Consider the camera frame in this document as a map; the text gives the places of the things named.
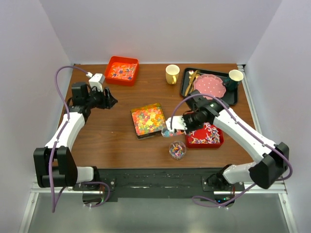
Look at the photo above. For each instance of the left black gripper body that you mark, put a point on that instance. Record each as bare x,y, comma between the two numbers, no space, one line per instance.
97,99

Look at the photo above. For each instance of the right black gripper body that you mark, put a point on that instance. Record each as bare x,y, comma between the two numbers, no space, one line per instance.
193,121

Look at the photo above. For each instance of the red tray of lollipops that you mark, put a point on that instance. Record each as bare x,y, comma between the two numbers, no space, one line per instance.
208,137

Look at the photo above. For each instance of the silver metal scoop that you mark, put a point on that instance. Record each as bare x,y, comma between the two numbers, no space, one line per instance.
167,133

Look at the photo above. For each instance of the orange tray of candies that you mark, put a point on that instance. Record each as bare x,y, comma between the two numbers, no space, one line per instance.
122,71

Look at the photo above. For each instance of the clear plastic jar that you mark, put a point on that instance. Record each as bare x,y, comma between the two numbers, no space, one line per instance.
177,150

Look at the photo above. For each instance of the gold tin of gummies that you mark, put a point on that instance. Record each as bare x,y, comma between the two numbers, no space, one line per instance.
148,120

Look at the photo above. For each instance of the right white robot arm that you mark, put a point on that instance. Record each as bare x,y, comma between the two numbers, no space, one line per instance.
270,160

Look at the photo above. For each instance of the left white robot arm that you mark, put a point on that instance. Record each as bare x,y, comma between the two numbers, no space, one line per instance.
54,162

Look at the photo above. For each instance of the gold knife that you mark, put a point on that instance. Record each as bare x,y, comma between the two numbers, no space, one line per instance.
196,74

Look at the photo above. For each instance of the pink dotted plate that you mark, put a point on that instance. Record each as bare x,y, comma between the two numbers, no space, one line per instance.
210,84

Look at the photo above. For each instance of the black serving tray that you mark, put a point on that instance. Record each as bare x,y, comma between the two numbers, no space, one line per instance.
230,97

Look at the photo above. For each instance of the gold fork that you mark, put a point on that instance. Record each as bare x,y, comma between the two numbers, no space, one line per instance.
191,73

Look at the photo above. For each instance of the yellow mug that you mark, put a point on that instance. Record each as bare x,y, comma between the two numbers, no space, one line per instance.
172,74

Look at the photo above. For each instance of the dark green mug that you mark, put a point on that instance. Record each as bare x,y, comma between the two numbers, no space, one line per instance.
233,79

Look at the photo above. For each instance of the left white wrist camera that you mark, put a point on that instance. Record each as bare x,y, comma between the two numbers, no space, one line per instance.
96,81

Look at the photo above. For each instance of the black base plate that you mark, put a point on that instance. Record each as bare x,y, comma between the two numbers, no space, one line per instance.
162,183

